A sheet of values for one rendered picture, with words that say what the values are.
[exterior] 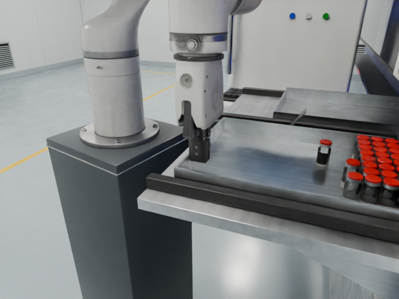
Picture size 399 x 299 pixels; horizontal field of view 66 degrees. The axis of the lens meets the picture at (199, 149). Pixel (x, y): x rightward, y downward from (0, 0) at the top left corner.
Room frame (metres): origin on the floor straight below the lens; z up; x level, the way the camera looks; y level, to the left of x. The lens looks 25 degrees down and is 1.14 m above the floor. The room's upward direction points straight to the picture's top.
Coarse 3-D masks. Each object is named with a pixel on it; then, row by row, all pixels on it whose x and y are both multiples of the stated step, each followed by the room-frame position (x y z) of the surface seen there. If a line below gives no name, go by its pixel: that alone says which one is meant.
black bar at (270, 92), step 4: (244, 88) 0.99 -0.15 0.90; (248, 88) 0.99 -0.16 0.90; (252, 88) 0.99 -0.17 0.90; (256, 88) 0.99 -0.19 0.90; (260, 88) 0.99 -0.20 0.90; (244, 92) 0.99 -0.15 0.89; (248, 92) 0.99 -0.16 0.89; (252, 92) 0.98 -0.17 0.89; (256, 92) 0.98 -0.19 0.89; (260, 92) 0.98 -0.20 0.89; (264, 92) 0.97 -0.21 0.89; (268, 92) 0.97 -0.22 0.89; (272, 92) 0.96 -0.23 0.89; (276, 92) 0.96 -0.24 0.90; (280, 92) 0.95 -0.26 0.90; (272, 96) 0.96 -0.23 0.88; (276, 96) 0.96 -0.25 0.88; (280, 96) 0.95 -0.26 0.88
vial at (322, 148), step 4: (320, 144) 0.49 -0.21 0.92; (320, 148) 0.49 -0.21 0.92; (324, 148) 0.48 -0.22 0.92; (328, 148) 0.48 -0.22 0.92; (324, 152) 0.48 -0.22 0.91; (328, 152) 0.48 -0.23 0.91; (316, 156) 0.49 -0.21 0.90; (328, 156) 0.48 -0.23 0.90; (328, 160) 0.48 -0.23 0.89; (316, 164) 0.49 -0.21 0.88; (320, 164) 0.48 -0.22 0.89
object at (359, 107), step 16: (288, 96) 0.94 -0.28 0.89; (304, 96) 0.92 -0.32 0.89; (320, 96) 0.90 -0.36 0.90; (336, 96) 0.89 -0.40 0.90; (352, 96) 0.87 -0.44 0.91; (368, 96) 0.86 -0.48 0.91; (384, 96) 0.84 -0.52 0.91; (288, 112) 0.80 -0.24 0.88; (320, 112) 0.80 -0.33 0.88; (336, 112) 0.80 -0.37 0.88; (352, 112) 0.80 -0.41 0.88; (368, 112) 0.80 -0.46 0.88; (384, 112) 0.80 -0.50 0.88; (368, 128) 0.63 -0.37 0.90; (384, 128) 0.62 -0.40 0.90
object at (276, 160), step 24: (240, 120) 0.64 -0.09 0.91; (216, 144) 0.58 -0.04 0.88; (240, 144) 0.58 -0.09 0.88; (264, 144) 0.58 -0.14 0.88; (288, 144) 0.58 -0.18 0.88; (312, 144) 0.58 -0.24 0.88; (336, 144) 0.57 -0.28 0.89; (192, 168) 0.48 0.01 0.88; (216, 168) 0.48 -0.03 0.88; (240, 168) 0.48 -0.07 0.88; (264, 168) 0.48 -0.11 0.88; (288, 168) 0.48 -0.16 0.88; (312, 168) 0.48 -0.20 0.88; (336, 168) 0.48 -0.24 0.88; (264, 192) 0.37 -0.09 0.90; (288, 192) 0.36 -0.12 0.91; (312, 192) 0.40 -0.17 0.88; (336, 192) 0.40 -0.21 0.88; (384, 216) 0.31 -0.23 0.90
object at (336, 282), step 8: (336, 272) 0.84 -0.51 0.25; (336, 280) 0.81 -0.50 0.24; (344, 280) 0.69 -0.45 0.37; (336, 288) 0.77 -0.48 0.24; (344, 288) 0.67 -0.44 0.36; (352, 288) 0.59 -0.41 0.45; (360, 288) 0.53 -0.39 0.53; (336, 296) 0.74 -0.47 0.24; (344, 296) 0.64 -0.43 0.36; (352, 296) 0.57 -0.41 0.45; (360, 296) 0.51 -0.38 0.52; (368, 296) 0.46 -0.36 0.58
